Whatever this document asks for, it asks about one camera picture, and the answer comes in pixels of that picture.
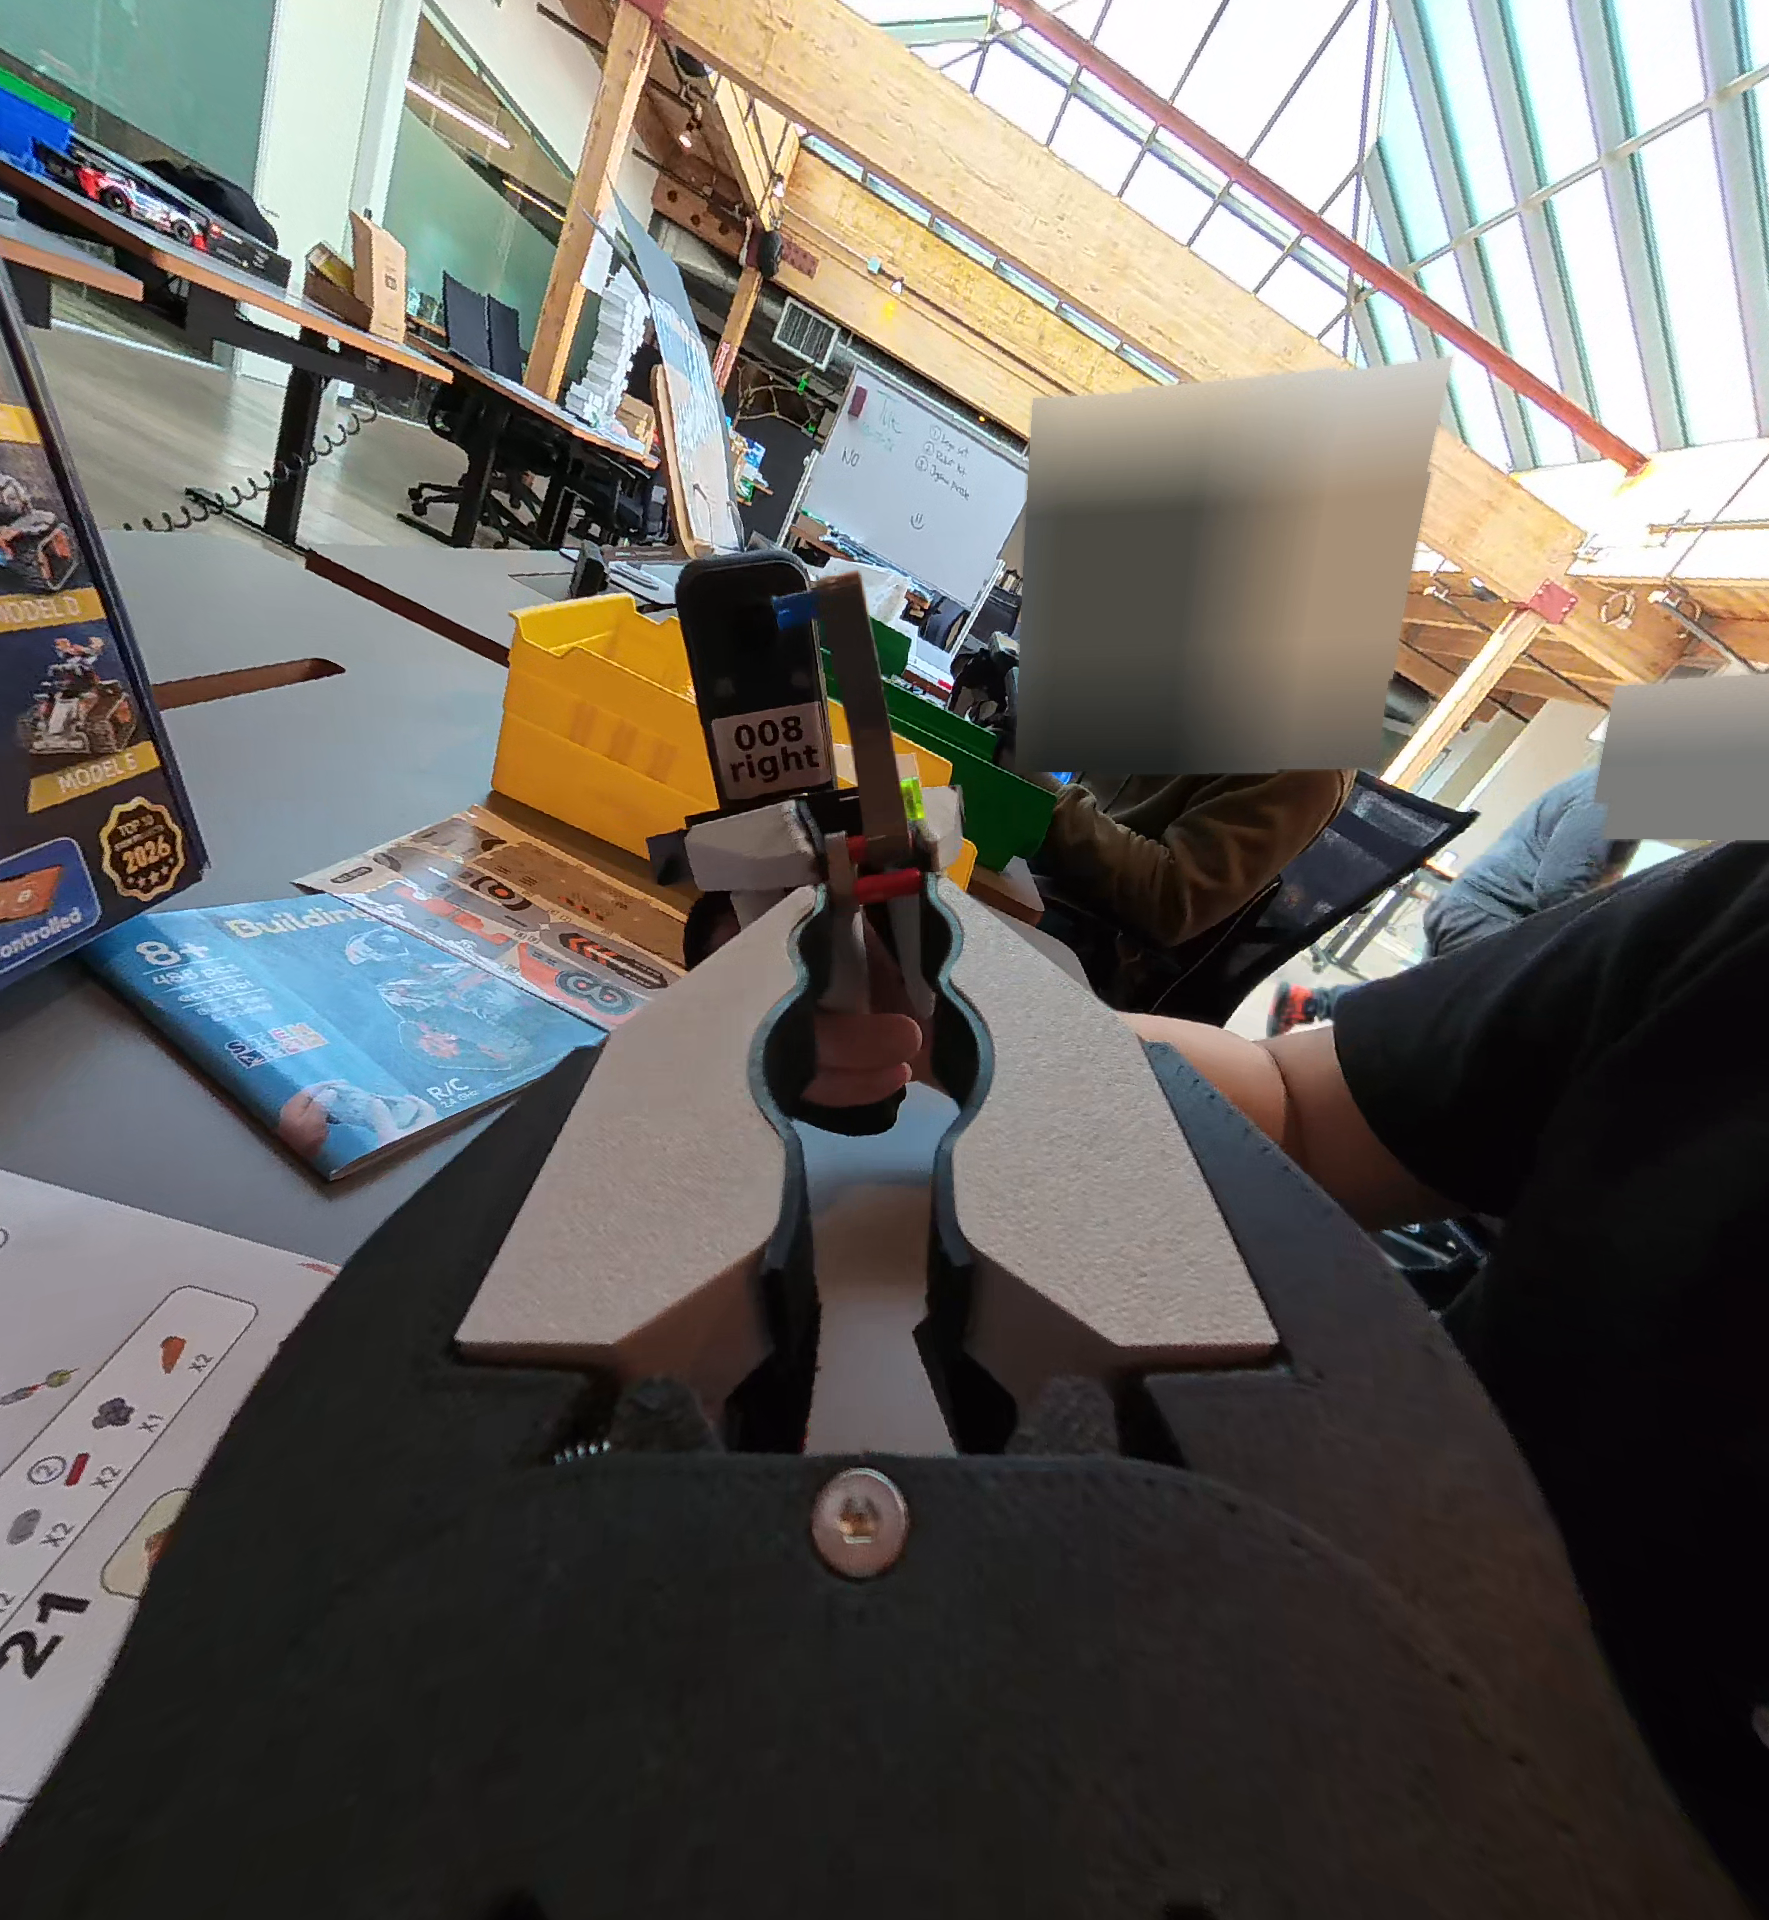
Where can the person's right hand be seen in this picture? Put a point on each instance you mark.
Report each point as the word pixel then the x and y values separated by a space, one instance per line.
pixel 864 1059

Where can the blue storage bin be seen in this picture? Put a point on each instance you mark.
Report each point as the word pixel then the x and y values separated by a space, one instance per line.
pixel 8 112

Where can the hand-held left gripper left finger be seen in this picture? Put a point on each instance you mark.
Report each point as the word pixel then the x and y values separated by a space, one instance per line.
pixel 645 1185

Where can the yellow storage bin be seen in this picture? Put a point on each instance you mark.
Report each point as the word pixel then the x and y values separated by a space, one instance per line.
pixel 584 736

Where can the black office chair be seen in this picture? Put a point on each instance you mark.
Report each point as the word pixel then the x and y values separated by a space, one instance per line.
pixel 1389 840

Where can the black toy car box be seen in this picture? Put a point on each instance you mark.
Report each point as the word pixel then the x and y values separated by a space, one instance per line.
pixel 150 201

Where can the whiteboard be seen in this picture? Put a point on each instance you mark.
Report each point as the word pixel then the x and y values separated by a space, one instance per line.
pixel 915 479

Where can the grey toy beam assembly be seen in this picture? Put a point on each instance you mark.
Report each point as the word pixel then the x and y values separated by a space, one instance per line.
pixel 868 703

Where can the black monitor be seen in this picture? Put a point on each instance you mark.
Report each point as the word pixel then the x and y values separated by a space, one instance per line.
pixel 506 333
pixel 463 320

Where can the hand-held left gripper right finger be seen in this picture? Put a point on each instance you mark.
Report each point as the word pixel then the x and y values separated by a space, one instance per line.
pixel 1111 1185

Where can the red ceiling pipe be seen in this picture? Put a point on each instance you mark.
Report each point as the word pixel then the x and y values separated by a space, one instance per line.
pixel 1319 225

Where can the cardboard box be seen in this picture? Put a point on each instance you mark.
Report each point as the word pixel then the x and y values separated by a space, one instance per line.
pixel 375 277

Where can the wooden top standing desk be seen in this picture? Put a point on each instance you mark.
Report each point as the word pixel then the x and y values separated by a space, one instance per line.
pixel 361 342
pixel 571 408

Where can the person's right forearm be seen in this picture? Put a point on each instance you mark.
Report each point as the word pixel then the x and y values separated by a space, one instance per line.
pixel 1319 1112

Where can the stack of white boxes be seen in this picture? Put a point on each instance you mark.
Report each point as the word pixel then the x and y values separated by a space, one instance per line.
pixel 617 345

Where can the green storage bin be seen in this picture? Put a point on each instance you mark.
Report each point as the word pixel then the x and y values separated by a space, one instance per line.
pixel 997 795

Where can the white instruction manual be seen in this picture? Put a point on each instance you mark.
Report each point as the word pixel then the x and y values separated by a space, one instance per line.
pixel 77 1349

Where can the white wall vent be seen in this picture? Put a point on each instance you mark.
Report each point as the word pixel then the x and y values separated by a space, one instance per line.
pixel 805 333

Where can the leaning printed board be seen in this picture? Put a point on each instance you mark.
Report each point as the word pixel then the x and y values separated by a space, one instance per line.
pixel 691 434

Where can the black bag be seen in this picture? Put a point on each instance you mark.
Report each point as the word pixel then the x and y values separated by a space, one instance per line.
pixel 216 201

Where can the blue toy set box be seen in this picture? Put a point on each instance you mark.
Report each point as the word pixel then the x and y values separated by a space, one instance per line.
pixel 31 676

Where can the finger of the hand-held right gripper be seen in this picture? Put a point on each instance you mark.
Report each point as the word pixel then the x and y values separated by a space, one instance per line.
pixel 941 832
pixel 750 850

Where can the sticker sheet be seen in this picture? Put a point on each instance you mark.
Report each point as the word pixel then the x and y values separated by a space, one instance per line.
pixel 523 898

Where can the blue booklet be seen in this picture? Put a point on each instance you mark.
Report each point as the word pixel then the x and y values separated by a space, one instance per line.
pixel 347 1033

